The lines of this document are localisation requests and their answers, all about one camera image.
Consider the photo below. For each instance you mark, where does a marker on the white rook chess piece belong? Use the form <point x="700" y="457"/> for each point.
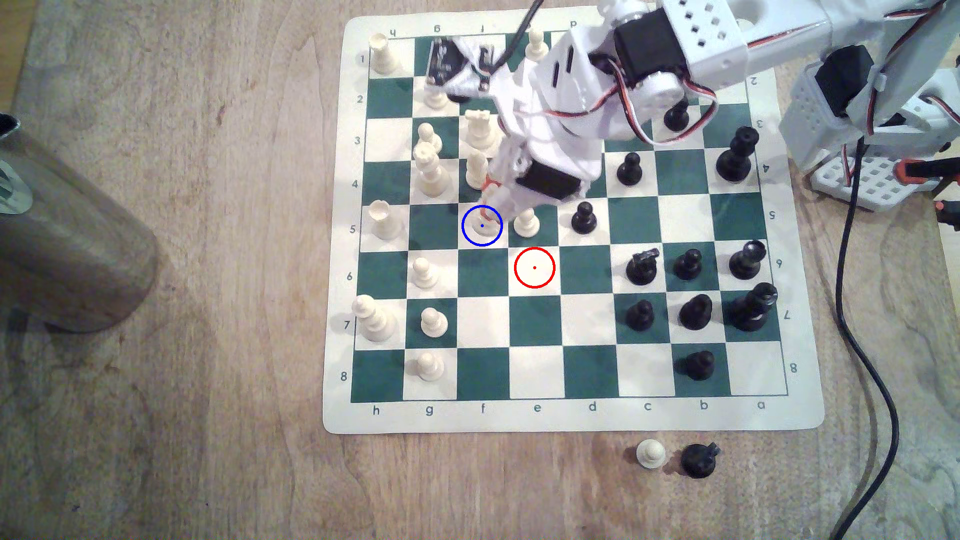
<point x="383" y="54"/>
<point x="385" y="219"/>

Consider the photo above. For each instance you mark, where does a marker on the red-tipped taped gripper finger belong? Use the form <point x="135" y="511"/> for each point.
<point x="493" y="189"/>
<point x="514" y="204"/>

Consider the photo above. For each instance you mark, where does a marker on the white queen chess piece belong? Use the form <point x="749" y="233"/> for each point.
<point x="429" y="172"/>

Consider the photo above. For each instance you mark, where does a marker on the tall white chess piece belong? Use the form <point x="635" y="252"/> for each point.
<point x="480" y="129"/>

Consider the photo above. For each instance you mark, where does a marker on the tall black chess piece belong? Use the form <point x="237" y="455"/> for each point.
<point x="736" y="154"/>
<point x="752" y="306"/>

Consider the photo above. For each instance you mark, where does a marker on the black knight chess piece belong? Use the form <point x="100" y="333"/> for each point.
<point x="642" y="266"/>
<point x="700" y="460"/>

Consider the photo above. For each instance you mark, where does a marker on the white pawn chess piece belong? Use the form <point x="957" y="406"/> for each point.
<point x="527" y="223"/>
<point x="427" y="133"/>
<point x="651" y="454"/>
<point x="433" y="321"/>
<point x="482" y="229"/>
<point x="424" y="272"/>
<point x="430" y="366"/>

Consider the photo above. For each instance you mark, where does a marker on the black pawn on b6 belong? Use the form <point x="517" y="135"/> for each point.
<point x="687" y="264"/>

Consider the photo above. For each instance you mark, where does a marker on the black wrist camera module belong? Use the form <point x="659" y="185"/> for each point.
<point x="442" y="64"/>

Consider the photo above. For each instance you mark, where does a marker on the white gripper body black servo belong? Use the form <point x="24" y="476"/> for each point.
<point x="549" y="183"/>

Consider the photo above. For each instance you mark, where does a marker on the white bishop chess piece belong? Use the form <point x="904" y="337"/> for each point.
<point x="476" y="171"/>

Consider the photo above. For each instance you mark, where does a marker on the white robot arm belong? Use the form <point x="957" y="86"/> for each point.
<point x="712" y="37"/>

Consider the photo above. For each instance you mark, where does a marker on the green white chessboard mat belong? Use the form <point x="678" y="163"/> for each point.
<point x="536" y="382"/>

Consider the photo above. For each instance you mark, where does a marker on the black pawn chess piece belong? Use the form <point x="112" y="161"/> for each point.
<point x="640" y="315"/>
<point x="628" y="169"/>
<point x="699" y="364"/>
<point x="676" y="116"/>
<point x="583" y="217"/>

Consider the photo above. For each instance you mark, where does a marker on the black bishop chess piece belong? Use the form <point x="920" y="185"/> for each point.
<point x="695" y="311"/>

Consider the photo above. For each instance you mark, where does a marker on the orange black table clamp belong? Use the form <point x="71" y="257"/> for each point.
<point x="949" y="213"/>
<point x="926" y="169"/>

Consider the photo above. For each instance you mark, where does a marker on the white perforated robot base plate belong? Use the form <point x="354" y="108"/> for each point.
<point x="862" y="184"/>

